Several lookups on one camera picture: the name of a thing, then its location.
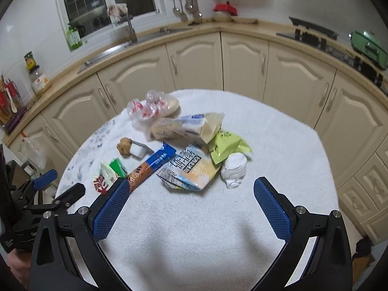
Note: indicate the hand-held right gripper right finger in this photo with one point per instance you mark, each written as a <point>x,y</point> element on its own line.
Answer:
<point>272,209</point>

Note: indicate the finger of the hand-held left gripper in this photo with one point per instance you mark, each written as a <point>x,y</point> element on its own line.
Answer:
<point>71,195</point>
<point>45,179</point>

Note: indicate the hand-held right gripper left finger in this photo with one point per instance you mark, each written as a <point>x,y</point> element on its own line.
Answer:
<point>112,209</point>

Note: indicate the red white small packet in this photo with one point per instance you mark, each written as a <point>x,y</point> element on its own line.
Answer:
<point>104,180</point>

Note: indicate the green white small packet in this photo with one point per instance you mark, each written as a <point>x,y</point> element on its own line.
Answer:
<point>118,167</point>

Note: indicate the long blue brown packet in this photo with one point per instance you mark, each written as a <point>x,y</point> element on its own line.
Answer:
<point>151,163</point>

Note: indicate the yellow green snack packet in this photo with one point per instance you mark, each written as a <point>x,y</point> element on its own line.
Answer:
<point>229,147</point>

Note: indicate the large blue white printed packet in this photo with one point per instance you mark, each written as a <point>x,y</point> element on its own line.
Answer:
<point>189,169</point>

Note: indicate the red white plastic bag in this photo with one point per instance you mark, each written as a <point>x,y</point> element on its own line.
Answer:
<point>148,107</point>

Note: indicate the clear bag with blue label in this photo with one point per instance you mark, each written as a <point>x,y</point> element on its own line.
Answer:
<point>185,127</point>

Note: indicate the person's left hand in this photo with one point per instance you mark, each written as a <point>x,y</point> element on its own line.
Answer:
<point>18,266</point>

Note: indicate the hanging clear plastic bag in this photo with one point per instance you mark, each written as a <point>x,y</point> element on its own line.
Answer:
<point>33,154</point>

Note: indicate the purple utensil holder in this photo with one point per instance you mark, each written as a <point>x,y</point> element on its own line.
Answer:
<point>15,121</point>

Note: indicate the round table, white towel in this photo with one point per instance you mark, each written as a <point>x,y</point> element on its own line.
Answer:
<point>197,233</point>

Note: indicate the white rice paddle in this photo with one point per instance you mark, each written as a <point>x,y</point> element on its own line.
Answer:
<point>13,103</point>

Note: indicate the cream carved drawer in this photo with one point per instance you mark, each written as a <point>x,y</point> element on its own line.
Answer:
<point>374,175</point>
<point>360,201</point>
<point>377,229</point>

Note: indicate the bundle of red chopsticks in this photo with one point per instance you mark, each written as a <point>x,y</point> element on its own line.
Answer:
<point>7,97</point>

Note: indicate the clear jar with label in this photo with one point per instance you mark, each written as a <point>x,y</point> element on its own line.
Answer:
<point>40,81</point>

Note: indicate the cardboard box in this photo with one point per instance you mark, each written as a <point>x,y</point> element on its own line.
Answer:
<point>363,263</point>

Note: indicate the small green lidded bottle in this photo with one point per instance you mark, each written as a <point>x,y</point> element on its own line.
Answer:
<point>29,62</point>

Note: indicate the green dish soap bottle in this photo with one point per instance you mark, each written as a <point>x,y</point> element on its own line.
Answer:
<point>75,39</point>

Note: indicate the steel sink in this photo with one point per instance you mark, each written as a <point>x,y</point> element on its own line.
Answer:
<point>133,44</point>

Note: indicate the black glass cooktop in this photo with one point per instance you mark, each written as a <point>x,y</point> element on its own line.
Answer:
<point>342,51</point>

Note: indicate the black induction cooker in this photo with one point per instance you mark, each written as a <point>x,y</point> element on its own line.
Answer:
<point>312,27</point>

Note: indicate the green electric cooker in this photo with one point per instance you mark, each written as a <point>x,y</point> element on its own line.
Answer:
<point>371,48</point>

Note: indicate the kitchen window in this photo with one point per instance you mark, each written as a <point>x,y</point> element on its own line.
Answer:
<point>106,0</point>

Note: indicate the white bowl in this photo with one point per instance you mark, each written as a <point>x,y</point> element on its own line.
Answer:
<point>221,16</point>

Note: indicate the steel spatula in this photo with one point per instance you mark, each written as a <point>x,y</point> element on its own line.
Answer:
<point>183,15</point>

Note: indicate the red pot lid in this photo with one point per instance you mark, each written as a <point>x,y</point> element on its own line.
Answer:
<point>225,7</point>

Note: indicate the steel ladle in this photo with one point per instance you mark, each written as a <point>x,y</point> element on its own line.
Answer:
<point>176,9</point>

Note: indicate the steel spoon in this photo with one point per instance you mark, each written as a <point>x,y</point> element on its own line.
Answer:
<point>188,4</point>
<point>197,12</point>

